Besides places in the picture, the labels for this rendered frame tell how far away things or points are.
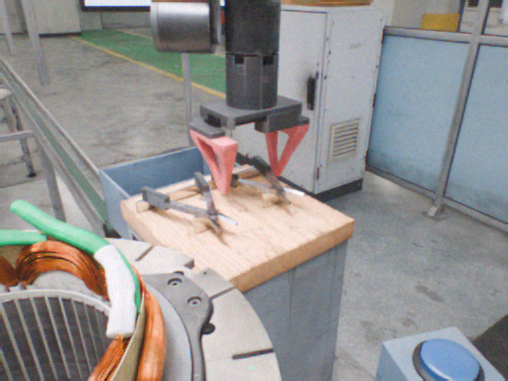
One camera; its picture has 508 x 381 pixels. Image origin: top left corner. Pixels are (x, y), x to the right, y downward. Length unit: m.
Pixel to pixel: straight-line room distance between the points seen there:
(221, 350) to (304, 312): 0.23
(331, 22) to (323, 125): 0.57
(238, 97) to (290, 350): 0.29
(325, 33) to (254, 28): 1.97
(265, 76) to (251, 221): 0.15
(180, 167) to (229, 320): 0.41
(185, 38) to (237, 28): 0.05
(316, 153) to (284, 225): 2.12
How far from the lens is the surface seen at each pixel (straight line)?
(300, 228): 0.43
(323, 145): 2.54
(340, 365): 0.68
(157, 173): 0.64
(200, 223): 0.42
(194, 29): 0.43
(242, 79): 0.43
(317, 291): 0.48
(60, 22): 13.81
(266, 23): 0.43
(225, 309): 0.29
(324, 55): 2.39
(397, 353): 0.37
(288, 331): 0.48
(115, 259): 0.24
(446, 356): 0.36
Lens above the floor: 1.29
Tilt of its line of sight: 26 degrees down
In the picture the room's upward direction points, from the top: straight up
